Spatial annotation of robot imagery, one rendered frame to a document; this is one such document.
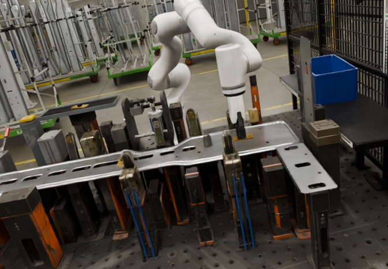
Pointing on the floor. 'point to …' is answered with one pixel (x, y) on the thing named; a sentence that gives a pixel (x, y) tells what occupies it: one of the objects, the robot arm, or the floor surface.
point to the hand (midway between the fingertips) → (240, 131)
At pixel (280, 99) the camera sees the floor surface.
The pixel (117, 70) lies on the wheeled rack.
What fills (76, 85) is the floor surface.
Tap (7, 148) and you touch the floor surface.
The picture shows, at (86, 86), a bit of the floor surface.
